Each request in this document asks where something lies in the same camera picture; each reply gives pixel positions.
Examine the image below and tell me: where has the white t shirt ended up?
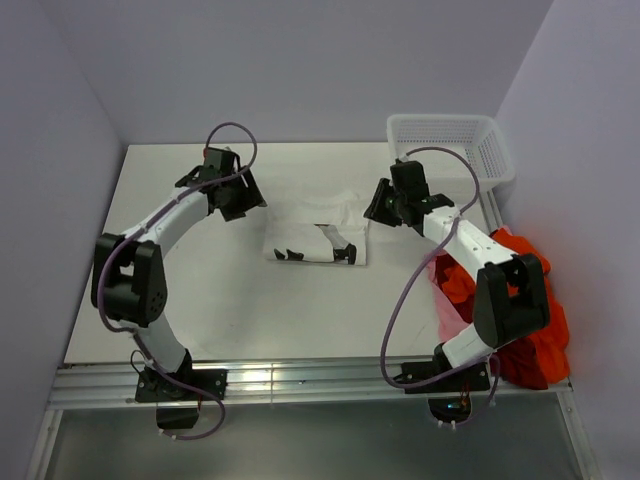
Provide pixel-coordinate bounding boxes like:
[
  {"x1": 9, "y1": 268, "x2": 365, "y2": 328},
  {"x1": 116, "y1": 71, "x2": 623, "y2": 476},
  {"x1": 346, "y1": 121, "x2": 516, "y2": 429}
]
[{"x1": 262, "y1": 191, "x2": 369, "y2": 266}]

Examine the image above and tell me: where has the white plastic basket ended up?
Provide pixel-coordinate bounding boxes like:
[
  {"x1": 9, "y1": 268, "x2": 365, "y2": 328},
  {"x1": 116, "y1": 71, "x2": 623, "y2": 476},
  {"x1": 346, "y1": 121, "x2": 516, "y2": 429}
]
[{"x1": 386, "y1": 114, "x2": 515, "y2": 192}]

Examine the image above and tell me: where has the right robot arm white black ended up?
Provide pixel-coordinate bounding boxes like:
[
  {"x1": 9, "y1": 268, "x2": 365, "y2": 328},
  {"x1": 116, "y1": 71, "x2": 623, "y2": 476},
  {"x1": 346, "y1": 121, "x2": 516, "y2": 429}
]
[{"x1": 365, "y1": 160, "x2": 550, "y2": 390}]

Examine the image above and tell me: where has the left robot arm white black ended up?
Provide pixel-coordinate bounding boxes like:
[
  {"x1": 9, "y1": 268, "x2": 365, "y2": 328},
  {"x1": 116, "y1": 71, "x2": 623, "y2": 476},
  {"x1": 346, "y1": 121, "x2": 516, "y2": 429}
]
[{"x1": 91, "y1": 147, "x2": 266, "y2": 399}]

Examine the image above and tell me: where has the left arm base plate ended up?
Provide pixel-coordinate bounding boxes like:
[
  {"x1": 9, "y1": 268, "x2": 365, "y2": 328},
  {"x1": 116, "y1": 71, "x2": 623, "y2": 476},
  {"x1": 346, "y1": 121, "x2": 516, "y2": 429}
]
[{"x1": 135, "y1": 368, "x2": 228, "y2": 403}]

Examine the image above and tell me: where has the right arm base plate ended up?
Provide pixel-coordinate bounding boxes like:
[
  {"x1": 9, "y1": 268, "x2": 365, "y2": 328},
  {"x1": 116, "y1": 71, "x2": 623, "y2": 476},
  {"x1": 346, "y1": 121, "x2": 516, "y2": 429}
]
[{"x1": 392, "y1": 358, "x2": 492, "y2": 394}]

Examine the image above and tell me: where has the aluminium rail frame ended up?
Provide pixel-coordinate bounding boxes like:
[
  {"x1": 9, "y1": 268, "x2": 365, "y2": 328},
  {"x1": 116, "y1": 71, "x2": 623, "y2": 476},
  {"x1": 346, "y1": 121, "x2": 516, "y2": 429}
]
[{"x1": 24, "y1": 192, "x2": 601, "y2": 480}]

